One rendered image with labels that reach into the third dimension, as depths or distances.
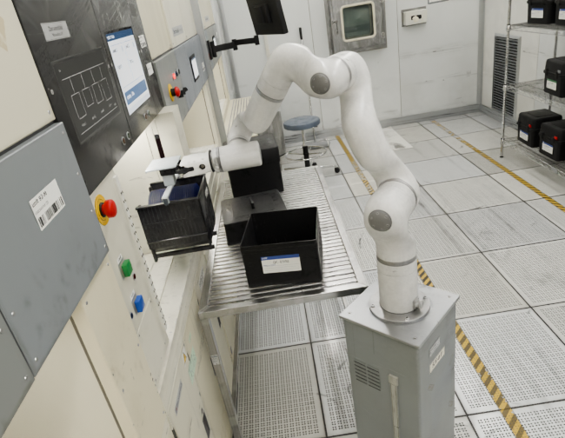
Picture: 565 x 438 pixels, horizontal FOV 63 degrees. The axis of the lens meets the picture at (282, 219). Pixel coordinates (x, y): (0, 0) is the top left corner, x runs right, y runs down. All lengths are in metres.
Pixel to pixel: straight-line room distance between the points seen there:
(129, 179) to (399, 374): 1.15
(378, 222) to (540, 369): 1.44
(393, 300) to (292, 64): 0.75
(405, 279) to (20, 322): 1.03
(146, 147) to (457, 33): 4.96
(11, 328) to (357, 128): 0.91
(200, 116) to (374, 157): 2.04
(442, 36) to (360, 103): 4.89
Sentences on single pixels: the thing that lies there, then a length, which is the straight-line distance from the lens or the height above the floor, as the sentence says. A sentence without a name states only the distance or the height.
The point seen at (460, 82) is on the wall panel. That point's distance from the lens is 6.32.
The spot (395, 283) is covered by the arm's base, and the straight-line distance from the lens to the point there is 1.43.
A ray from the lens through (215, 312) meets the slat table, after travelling 1.66.
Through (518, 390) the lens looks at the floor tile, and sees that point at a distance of 2.39.
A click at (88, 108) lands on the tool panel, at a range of 1.10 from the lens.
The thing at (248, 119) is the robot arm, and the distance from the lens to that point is 1.42.
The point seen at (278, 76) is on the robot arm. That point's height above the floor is 1.50.
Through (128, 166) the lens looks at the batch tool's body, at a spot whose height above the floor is 1.23.
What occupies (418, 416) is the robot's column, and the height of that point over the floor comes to 0.46.
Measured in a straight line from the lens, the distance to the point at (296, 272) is 1.67.
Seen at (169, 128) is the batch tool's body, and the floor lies 1.35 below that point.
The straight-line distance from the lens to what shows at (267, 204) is 2.10.
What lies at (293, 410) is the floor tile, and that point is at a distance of 2.29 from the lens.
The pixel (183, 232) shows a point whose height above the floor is 1.06.
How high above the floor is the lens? 1.70
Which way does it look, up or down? 26 degrees down
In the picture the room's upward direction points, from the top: 10 degrees counter-clockwise
